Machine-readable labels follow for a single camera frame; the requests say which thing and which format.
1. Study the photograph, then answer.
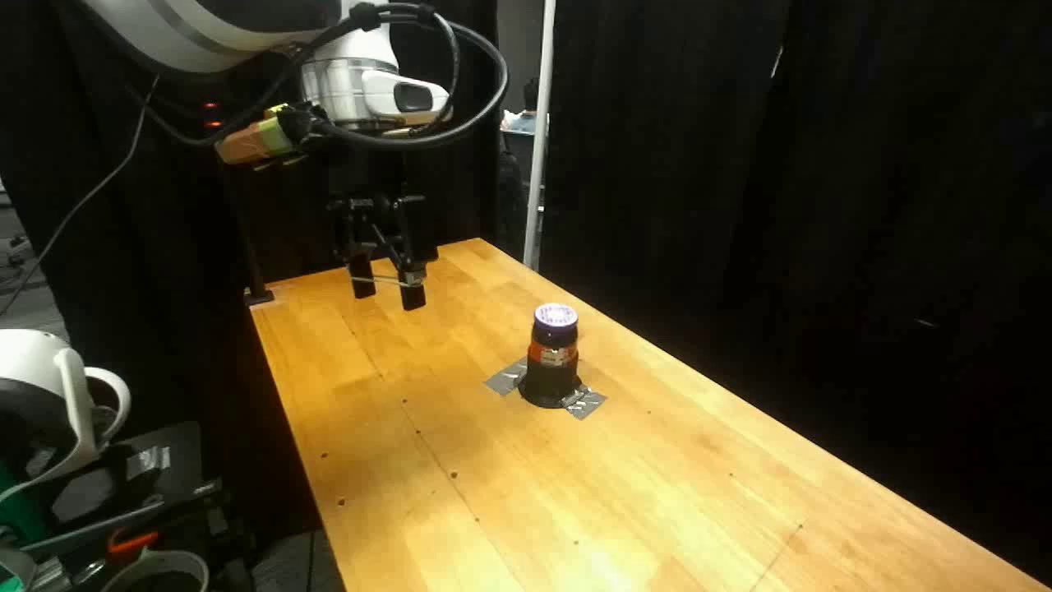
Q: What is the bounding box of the black case with tape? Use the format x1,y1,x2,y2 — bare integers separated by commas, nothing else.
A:
16,421,224,560

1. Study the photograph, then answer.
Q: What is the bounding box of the white pole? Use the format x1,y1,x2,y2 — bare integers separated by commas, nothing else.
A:
524,0,558,272

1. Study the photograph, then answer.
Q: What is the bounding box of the white cup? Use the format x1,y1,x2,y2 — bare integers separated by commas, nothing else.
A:
99,548,211,592

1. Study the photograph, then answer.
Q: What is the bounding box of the dark bottle with white lid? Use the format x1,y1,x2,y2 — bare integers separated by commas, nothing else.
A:
519,303,584,409

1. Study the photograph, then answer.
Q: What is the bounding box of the orange handled tool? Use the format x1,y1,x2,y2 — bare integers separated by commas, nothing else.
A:
105,529,162,565

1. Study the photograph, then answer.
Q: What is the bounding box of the white headset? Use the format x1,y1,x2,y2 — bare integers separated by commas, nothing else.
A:
0,328,132,504

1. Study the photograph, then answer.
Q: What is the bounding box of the person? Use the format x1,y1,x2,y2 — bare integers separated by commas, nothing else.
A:
501,77,540,137

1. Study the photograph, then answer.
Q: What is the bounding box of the black curtain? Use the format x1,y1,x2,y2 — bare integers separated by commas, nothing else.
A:
542,0,1052,576

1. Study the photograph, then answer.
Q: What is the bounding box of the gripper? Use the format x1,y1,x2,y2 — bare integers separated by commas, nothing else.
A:
325,132,440,312

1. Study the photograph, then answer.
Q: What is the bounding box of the grey cable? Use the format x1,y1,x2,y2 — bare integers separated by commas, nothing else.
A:
0,72,160,323

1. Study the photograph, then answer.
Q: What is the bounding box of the strip of grey tape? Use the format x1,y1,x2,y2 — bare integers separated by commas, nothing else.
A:
484,358,529,398
561,385,608,421

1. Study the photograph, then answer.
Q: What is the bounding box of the black stand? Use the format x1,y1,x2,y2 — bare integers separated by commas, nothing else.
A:
235,169,277,308

